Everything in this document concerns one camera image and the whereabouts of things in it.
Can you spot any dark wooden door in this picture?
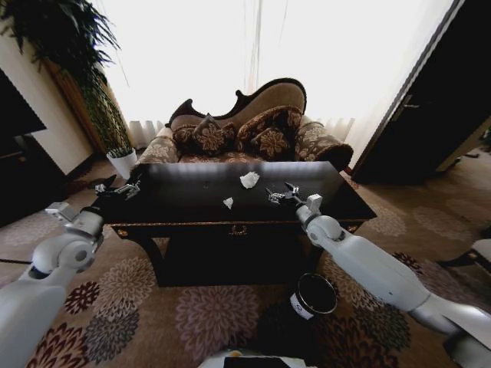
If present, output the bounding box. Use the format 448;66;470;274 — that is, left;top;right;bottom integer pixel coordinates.
351;0;491;186

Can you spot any dark low cabinet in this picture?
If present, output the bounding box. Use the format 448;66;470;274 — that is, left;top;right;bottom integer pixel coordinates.
0;132;71;229

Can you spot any dark floral square cushion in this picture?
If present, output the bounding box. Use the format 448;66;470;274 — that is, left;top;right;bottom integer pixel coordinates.
193;113;237;157

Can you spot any tall green leafy plant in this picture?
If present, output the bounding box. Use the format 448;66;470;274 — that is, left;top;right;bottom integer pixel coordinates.
0;0;134;155

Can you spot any white sheer curtain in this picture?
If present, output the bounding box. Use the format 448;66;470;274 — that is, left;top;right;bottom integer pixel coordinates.
91;0;466;149

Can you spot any white upholstered stool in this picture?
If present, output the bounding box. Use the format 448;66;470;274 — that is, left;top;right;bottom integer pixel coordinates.
468;238;491;266

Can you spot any large crumpled white tissue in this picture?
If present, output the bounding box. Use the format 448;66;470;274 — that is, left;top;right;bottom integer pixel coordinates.
239;172;261;190

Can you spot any white robot front shell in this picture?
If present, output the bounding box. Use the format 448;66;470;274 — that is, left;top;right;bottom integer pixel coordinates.
196;347;308;368

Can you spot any black flat screen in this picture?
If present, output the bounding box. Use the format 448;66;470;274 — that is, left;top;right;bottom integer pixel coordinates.
0;67;49;139

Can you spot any large floral brown cushion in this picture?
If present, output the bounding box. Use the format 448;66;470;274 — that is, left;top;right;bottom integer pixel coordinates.
236;105;304;162

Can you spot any brown carved chaise sofa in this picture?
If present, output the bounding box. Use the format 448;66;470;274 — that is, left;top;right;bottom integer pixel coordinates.
142;77;354;174

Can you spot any black round trash bin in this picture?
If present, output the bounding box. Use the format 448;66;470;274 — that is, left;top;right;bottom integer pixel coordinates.
289;272;339;321

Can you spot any dark wooden coffee table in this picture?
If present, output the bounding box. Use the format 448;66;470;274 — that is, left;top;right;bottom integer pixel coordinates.
97;160;377;288

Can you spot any metal door handle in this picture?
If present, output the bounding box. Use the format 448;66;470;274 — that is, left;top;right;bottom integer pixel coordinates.
398;94;420;117

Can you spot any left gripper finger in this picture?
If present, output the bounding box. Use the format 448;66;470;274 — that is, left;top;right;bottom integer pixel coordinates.
116;172;143;200
94;174;118;194

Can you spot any white plant pot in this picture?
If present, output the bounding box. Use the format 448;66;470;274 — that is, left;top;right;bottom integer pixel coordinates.
106;146;138;179

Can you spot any small floral round cushion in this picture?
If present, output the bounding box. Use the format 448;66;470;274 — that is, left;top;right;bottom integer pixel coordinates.
172;124;199;154

